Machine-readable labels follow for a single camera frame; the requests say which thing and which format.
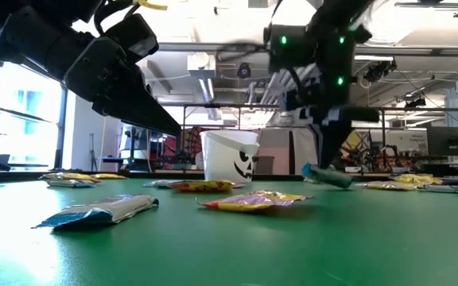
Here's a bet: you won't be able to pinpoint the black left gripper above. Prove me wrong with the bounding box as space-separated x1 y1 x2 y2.
64 38 183 137

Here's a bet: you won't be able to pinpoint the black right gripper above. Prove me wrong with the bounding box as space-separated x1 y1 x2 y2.
285 94 381 170

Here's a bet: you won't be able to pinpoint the white ceiling box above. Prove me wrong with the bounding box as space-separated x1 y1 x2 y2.
186 52 217 79

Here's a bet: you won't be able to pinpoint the silver air ducts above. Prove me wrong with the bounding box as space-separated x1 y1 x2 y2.
248 63 321 128

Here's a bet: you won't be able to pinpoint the black track light cluster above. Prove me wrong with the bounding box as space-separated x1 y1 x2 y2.
363 59 398 83

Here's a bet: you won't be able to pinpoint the black ceiling spotlight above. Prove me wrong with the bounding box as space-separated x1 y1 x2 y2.
236 62 253 79

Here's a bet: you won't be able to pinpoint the yellow tape tag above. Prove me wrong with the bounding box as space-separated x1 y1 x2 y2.
133 0 169 12

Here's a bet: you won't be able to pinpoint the black widescreen monitor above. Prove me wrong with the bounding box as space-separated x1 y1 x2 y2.
426 126 458 157

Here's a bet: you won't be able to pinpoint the green table mat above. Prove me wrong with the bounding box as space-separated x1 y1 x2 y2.
0 177 458 286

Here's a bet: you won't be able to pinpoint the black metal rack frame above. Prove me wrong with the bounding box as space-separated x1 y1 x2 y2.
151 102 458 176

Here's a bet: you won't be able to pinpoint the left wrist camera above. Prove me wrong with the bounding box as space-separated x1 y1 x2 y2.
103 13 161 67

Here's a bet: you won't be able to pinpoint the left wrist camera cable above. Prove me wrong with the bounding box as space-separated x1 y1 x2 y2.
92 0 142 37

